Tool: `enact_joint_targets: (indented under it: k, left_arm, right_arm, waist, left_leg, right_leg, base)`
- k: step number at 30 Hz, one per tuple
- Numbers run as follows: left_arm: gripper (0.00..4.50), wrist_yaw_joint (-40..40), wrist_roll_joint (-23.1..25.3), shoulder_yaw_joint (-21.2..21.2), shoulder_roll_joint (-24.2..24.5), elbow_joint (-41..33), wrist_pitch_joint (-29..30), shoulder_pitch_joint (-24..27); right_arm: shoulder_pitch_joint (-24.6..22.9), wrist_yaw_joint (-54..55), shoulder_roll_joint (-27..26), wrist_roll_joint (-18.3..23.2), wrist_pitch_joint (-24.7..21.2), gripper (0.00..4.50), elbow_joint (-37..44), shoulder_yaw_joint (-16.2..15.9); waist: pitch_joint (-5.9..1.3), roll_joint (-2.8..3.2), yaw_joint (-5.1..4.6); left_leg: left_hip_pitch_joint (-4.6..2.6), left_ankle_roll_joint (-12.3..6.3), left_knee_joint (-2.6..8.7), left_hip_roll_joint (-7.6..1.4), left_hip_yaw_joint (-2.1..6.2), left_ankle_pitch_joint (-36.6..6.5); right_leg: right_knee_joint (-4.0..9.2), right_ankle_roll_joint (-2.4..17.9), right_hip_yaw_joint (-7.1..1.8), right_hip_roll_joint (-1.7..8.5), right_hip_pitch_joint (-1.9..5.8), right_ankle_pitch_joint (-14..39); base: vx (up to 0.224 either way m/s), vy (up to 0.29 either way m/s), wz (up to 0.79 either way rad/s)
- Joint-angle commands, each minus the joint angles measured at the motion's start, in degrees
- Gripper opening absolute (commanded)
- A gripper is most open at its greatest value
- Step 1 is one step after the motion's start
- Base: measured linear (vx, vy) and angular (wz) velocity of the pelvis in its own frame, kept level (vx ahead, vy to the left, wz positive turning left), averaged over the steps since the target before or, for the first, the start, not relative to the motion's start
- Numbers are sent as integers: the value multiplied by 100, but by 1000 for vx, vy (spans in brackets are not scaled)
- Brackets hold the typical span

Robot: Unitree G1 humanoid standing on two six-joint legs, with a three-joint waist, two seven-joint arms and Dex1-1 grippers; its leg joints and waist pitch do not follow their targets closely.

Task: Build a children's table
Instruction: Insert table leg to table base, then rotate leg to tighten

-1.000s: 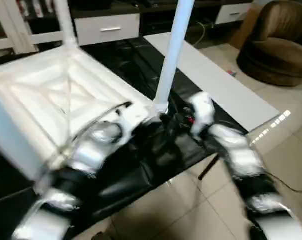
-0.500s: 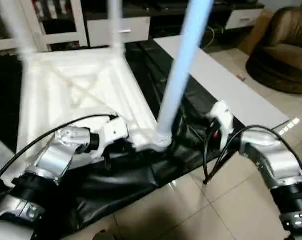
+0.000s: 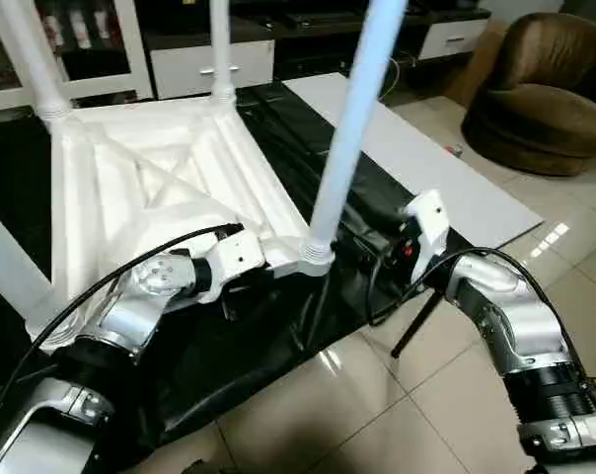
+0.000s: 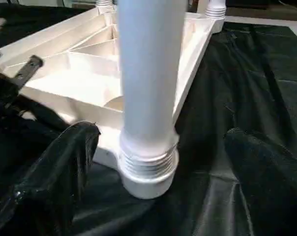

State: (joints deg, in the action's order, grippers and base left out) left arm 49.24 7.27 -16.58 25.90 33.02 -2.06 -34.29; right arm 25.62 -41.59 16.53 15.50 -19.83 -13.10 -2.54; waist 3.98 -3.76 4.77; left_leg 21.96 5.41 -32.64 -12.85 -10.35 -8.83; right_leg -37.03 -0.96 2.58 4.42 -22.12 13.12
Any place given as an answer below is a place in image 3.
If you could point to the white plastic table top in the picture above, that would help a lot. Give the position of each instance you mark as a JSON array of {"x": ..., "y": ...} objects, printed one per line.
[{"x": 150, "y": 178}]

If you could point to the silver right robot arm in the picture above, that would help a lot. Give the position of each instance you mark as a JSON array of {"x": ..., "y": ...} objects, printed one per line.
[{"x": 515, "y": 326}]

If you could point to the black plastic mat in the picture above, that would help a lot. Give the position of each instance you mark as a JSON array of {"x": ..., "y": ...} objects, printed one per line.
[{"x": 268, "y": 336}]

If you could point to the black metal table leg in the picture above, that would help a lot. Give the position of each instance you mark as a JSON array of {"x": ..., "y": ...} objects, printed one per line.
[{"x": 416, "y": 324}]

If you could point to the white side board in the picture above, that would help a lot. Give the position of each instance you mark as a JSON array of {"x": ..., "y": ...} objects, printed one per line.
[{"x": 426, "y": 168}]

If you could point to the small red floor object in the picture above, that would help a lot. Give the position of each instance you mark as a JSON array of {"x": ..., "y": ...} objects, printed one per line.
[{"x": 454, "y": 150}]

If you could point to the white drawer unit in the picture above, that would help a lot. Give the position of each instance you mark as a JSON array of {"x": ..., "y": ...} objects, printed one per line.
[
  {"x": 214, "y": 69},
  {"x": 454, "y": 38}
]

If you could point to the brown leather armchair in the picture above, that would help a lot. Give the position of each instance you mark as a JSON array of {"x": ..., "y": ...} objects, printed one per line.
[{"x": 550, "y": 89}]

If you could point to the white glass door cabinet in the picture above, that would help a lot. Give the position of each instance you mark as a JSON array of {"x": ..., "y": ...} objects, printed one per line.
[{"x": 91, "y": 44}]

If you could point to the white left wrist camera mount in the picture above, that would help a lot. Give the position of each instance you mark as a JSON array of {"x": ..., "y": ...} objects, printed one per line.
[{"x": 237, "y": 255}]

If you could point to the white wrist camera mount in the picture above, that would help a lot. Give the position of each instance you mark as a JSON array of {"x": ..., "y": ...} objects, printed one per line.
[
  {"x": 428, "y": 232},
  {"x": 237, "y": 255}
]

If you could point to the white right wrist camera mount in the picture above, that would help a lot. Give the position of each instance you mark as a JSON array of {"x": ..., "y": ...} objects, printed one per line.
[{"x": 428, "y": 232}]

